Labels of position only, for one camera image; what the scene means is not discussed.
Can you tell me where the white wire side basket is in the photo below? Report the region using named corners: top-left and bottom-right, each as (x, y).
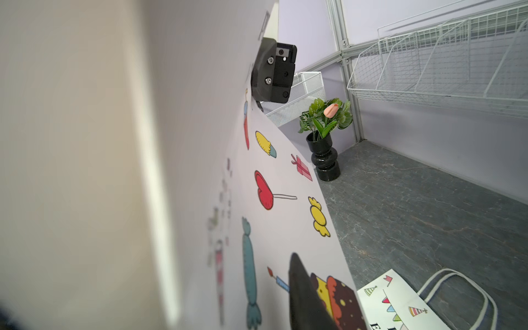
top-left (261, 71), bottom-right (326, 127)

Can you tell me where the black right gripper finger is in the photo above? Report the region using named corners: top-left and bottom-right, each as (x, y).
top-left (288, 253), bottom-right (338, 330)

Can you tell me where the potted plant with pink flower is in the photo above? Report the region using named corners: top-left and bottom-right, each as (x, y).
top-left (298, 98), bottom-right (353, 182)

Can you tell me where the small white party paper bag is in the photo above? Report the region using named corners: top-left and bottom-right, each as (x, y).
top-left (357, 268), bottom-right (499, 330)

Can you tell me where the white wire wall shelf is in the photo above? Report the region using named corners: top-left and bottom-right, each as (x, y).
top-left (347, 1), bottom-right (527, 119)

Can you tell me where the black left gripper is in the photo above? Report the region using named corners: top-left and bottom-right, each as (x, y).
top-left (251, 38), bottom-right (297, 103)

